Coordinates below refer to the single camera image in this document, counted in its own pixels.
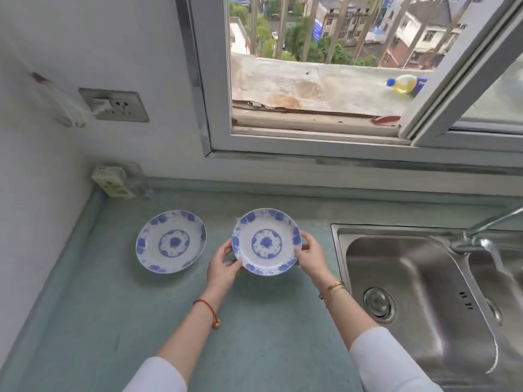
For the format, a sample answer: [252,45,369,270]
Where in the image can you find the grey wall socket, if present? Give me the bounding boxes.
[79,88,150,123]

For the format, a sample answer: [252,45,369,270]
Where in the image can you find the window security bars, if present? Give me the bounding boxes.
[250,0,479,70]

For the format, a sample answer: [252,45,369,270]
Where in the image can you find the red string bracelet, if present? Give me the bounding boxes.
[193,299,221,330]

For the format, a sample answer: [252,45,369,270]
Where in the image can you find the person's right forearm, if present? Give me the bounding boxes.
[319,274,379,351]

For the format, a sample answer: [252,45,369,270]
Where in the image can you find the chrome faucet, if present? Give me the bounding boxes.
[449,205,523,278]

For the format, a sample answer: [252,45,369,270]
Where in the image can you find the white plug adapter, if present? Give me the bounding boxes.
[91,97,112,119]

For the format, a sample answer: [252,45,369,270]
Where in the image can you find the person's left hand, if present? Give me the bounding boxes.
[206,238,244,293]

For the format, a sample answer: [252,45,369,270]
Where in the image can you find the gold bracelet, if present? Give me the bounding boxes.
[319,281,346,308]

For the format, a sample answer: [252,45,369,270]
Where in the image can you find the clear plastic bag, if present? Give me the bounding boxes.
[32,72,95,128]

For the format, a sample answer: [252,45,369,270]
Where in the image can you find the sink drain strainer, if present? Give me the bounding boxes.
[363,287,397,324]

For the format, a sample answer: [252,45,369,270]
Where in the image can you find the person's right hand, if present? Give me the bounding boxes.
[294,231,334,286]

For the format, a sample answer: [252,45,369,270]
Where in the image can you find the white power strip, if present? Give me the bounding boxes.
[92,166,135,200]

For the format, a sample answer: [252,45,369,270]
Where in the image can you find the blue floral white plate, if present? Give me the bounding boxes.
[232,208,302,277]
[136,210,207,275]

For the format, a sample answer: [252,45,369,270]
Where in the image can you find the stainless steel sink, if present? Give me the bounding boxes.
[331,223,523,392]

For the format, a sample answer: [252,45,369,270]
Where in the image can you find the aluminium window frame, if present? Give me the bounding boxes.
[175,0,523,168]

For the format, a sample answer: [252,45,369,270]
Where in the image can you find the person's left forearm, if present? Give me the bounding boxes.
[157,286,234,384]

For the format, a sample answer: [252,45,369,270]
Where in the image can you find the yellow dish soap bottle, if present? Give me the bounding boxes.
[386,74,429,96]

